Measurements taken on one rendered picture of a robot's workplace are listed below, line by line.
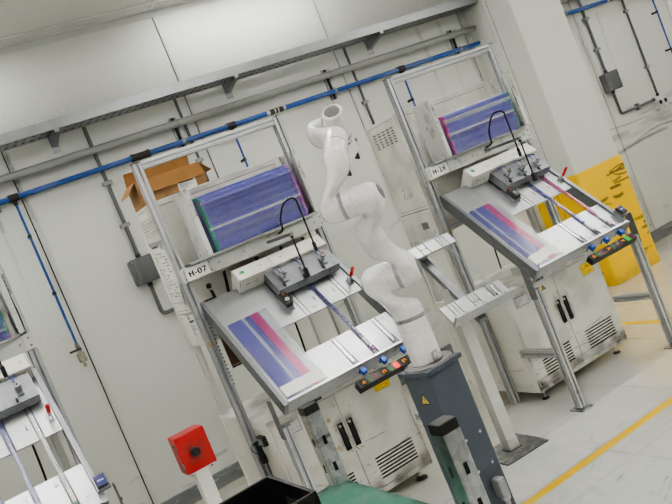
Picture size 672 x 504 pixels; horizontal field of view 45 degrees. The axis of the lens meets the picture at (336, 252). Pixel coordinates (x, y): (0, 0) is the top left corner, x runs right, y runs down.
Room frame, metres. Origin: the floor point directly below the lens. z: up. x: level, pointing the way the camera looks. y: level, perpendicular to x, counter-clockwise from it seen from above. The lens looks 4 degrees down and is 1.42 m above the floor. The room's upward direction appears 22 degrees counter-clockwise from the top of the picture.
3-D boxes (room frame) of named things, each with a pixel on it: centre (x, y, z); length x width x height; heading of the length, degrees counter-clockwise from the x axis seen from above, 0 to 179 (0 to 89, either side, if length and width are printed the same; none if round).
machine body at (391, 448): (3.92, 0.41, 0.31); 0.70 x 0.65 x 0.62; 117
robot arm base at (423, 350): (3.02, -0.17, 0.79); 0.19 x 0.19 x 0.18
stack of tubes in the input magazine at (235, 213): (3.84, 0.30, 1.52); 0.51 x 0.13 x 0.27; 117
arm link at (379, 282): (3.03, -0.13, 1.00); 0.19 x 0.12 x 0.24; 78
